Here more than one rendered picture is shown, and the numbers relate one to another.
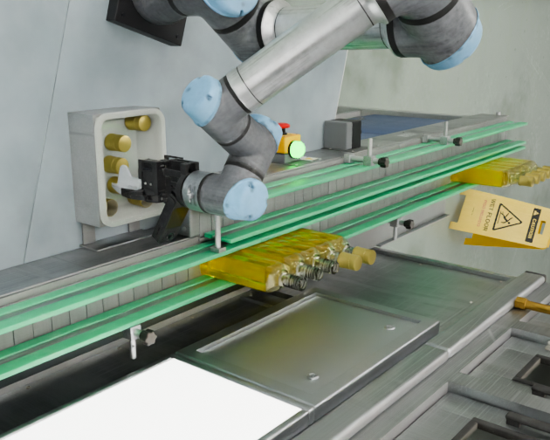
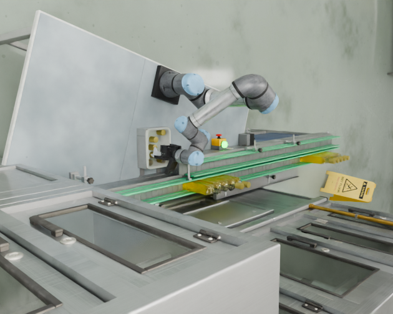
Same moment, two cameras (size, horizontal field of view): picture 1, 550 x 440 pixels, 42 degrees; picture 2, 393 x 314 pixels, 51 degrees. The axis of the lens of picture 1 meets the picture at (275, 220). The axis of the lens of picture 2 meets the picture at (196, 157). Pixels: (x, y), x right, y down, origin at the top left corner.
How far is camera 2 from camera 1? 0.83 m
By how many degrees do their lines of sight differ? 9
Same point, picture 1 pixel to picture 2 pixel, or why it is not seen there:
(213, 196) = (184, 157)
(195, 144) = (183, 141)
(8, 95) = (117, 122)
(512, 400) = (291, 232)
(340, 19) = (226, 98)
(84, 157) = (141, 144)
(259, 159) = (201, 144)
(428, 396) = (260, 230)
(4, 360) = not seen: hidden behind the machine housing
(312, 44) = (217, 105)
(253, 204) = (198, 159)
